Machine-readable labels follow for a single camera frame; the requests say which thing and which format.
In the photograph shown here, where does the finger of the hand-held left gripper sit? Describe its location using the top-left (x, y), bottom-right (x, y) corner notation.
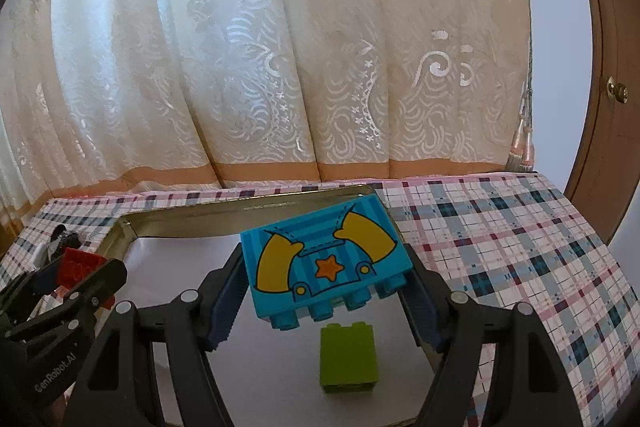
top-left (5, 259), bottom-right (128, 340)
top-left (0, 226), bottom-right (83, 308)

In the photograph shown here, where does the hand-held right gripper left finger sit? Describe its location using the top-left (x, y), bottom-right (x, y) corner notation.
top-left (72, 244), bottom-right (251, 427)

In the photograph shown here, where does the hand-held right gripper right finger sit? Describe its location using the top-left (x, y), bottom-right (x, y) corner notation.
top-left (400, 243), bottom-right (586, 427)

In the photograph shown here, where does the red toy block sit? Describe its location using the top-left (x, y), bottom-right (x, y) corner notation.
top-left (62, 248), bottom-right (110, 309)

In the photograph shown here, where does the gold metal tray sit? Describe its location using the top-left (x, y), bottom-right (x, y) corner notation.
top-left (95, 183), bottom-right (441, 427)

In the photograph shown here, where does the blue printed toy block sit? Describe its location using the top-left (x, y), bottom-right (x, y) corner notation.
top-left (240, 194), bottom-right (415, 333)

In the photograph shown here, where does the green toy block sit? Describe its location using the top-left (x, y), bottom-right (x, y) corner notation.
top-left (320, 321), bottom-right (381, 394)

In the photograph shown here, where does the curtain tieback tassel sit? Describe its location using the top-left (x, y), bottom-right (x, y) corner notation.
top-left (505, 0), bottom-right (538, 172)

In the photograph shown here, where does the cream patterned curtain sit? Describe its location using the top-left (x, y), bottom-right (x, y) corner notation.
top-left (0, 0), bottom-right (533, 208)

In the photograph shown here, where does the brass door knob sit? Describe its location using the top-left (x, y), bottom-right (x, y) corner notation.
top-left (606, 76), bottom-right (630, 104)

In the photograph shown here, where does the wooden door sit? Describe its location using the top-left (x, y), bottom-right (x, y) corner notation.
top-left (562, 0), bottom-right (640, 243)

